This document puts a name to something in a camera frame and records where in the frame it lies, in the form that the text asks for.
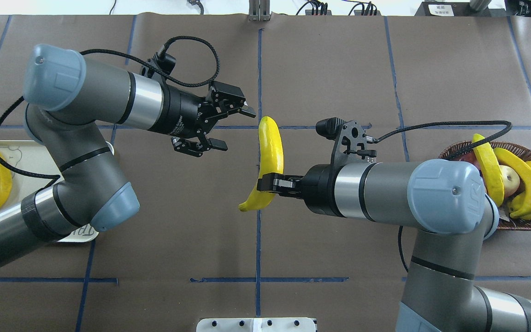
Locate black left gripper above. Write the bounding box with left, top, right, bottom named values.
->
left=159, top=81, right=257, bottom=157

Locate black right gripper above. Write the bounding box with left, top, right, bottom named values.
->
left=257, top=164, right=340, bottom=217

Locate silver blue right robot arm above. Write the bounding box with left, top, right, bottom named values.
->
left=257, top=159, right=531, bottom=332

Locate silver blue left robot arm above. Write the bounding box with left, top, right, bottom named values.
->
left=0, top=44, right=256, bottom=267

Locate brown wicker basket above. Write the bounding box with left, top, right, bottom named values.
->
left=438, top=140, right=531, bottom=231

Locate red yellow apple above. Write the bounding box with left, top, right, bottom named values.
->
left=499, top=165, right=520, bottom=198

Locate aluminium frame post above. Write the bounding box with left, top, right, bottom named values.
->
left=248, top=0, right=271, bottom=22

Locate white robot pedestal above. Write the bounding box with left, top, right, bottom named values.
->
left=196, top=317, right=318, bottom=332

